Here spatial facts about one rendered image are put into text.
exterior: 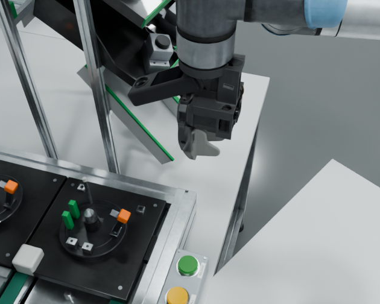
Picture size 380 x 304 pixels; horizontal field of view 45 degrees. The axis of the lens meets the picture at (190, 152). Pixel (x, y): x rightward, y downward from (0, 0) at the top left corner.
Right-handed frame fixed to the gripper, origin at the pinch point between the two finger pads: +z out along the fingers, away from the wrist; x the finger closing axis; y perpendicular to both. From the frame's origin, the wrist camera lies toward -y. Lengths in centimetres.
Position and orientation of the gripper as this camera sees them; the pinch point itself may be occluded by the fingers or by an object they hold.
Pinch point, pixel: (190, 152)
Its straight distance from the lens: 75.1
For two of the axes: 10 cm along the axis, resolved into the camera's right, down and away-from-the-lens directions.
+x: 2.9, -7.2, 6.4
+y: 9.6, 2.1, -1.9
